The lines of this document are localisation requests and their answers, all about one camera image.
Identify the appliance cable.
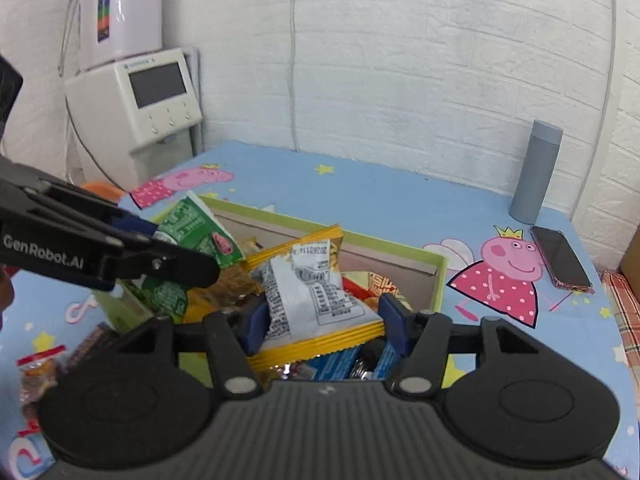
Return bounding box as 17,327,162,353
59,0,87,182

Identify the grey bottle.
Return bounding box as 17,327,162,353
510,120,564,225

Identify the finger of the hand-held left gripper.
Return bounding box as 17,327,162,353
97,237,222,292
30,175,157,248

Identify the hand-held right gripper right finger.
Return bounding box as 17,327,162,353
377,294,551,401

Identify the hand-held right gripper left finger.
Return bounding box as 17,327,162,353
117,296,272,401

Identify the white appliance with screen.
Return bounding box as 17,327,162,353
65,47,205,191

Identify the blue cartoon tablecloth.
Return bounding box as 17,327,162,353
0,140,640,480

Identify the plaid cloth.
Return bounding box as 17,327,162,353
600,269,640,362

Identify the brown cardboard box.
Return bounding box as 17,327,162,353
620,225,640,274

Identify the green cardboard box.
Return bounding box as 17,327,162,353
107,195,447,382

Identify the smartphone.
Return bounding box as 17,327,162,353
530,225,595,294

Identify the white wall cable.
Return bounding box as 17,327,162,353
571,0,617,217

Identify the red brown snack packet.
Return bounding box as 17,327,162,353
17,344,69,407

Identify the white water purifier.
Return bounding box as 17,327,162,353
75,0,164,69

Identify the yellow-edged snack packet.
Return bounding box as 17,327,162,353
245,225,387,374

